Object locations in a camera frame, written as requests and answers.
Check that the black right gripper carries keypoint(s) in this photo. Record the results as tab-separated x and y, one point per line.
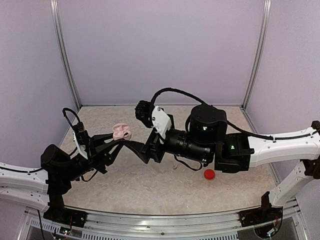
151	147

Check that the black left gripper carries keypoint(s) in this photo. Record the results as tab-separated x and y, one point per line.
97	155

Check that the pink round lid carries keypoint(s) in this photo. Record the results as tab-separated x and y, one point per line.
121	131

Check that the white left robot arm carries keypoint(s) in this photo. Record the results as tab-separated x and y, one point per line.
43	188

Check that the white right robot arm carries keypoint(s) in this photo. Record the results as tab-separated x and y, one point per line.
240	151

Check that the red round object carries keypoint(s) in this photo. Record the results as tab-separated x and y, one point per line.
209	174

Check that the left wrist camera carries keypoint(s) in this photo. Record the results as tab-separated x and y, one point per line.
81	139

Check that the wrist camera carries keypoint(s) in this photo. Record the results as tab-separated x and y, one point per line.
81	139
153	117

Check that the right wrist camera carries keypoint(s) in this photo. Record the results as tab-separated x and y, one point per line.
153	117

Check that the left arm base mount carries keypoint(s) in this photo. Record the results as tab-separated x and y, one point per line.
66	216

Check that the front aluminium rail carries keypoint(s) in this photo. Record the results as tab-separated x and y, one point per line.
224	225

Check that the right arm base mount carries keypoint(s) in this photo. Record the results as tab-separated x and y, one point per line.
259	215

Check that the left aluminium frame post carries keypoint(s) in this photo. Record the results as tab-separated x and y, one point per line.
55	11

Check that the aluminium frame post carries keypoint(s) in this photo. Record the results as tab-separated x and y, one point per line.
258	53
55	11

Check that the right aluminium frame post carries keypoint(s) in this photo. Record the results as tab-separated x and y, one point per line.
258	53

